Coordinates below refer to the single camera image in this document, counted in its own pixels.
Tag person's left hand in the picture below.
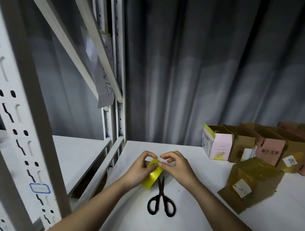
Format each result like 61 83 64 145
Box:
119 150 161 189

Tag person's right hand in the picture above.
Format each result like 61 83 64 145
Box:
159 150 200 190

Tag yellow tape roll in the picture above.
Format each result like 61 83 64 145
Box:
141 158 164 189

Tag black scissors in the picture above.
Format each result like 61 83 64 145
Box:
146 175 177 218

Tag pink and yellow printed box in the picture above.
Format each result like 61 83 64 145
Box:
200 123 234 162

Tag brown box with white label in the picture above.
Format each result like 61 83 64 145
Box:
222 124 257 164

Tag taped brown cardboard box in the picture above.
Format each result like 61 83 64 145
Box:
217 156 286 215

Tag person's left forearm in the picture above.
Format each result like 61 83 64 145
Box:
47 176 132 231

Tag person's right forearm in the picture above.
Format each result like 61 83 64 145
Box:
185 178 252 231

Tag handwritten paper sheet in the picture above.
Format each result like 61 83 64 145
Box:
84 30 115 73
97 66 115 109

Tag blue rack label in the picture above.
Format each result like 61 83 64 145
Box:
29 182 51 194

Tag white metal shelf rack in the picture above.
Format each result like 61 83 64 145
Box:
0 0 128 231

